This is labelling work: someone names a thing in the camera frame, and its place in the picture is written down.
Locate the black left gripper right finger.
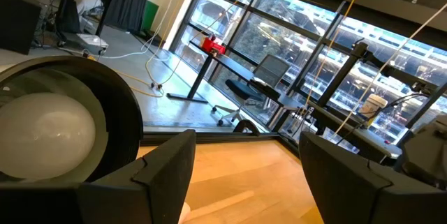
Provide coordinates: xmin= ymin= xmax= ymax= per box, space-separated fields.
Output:
xmin=299 ymin=131 xmax=447 ymax=224

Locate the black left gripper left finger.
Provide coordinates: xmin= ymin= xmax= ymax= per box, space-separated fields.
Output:
xmin=0 ymin=129 xmax=197 ymax=224

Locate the dark office desk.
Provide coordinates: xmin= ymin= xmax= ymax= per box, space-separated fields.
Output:
xmin=307 ymin=100 xmax=404 ymax=164

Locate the office chair with castors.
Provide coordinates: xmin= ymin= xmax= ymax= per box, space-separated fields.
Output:
xmin=211 ymin=54 xmax=291 ymax=127

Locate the black office desk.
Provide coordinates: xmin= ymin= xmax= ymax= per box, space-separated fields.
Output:
xmin=166 ymin=38 xmax=308 ymax=113

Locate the cream bucket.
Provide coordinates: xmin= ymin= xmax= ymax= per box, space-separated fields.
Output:
xmin=358 ymin=94 xmax=388 ymax=120

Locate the black extrusion stand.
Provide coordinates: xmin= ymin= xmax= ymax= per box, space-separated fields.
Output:
xmin=316 ymin=40 xmax=447 ymax=108

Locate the white flat box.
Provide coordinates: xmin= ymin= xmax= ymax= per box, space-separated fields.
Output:
xmin=75 ymin=33 xmax=110 ymax=51

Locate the red box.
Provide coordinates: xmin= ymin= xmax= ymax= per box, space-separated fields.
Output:
xmin=200 ymin=33 xmax=227 ymax=57

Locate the green panel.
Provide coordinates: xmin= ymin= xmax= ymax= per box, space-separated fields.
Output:
xmin=141 ymin=0 xmax=160 ymax=33

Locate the black work table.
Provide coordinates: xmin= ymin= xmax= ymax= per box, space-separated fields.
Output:
xmin=54 ymin=0 xmax=132 ymax=43

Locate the black curtain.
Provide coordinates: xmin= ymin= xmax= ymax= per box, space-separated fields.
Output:
xmin=104 ymin=0 xmax=154 ymax=35

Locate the black cabinet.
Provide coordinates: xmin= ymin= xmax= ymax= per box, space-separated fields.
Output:
xmin=0 ymin=0 xmax=45 ymax=56

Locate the black aluminium table frame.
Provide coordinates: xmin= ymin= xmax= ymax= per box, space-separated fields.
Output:
xmin=139 ymin=131 xmax=305 ymax=158

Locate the white camera on table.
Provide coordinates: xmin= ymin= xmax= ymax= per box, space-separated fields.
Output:
xmin=0 ymin=55 xmax=144 ymax=184

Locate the black table-edge camera mount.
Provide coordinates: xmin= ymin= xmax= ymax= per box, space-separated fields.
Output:
xmin=233 ymin=119 xmax=261 ymax=137

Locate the white floor cable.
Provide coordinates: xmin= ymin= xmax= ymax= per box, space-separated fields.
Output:
xmin=99 ymin=0 xmax=188 ymax=60

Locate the black window frame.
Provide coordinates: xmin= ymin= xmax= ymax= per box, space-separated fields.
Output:
xmin=169 ymin=0 xmax=447 ymax=183

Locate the white hanging rope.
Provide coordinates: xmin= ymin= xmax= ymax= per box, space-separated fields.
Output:
xmin=330 ymin=3 xmax=447 ymax=140

